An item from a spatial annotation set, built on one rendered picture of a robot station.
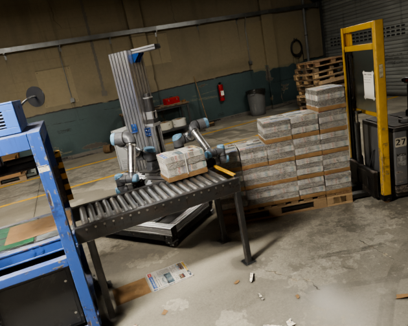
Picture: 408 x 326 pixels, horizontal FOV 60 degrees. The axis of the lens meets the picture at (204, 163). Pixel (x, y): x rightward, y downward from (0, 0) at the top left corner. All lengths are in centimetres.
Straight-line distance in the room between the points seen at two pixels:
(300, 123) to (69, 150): 726
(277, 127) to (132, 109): 154
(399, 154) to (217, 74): 753
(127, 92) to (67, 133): 620
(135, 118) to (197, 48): 702
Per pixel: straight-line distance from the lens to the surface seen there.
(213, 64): 1086
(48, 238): 276
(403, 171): 427
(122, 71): 388
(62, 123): 994
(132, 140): 331
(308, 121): 388
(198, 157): 321
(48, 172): 242
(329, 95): 392
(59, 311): 288
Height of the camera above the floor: 175
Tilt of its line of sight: 15 degrees down
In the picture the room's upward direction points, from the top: 11 degrees counter-clockwise
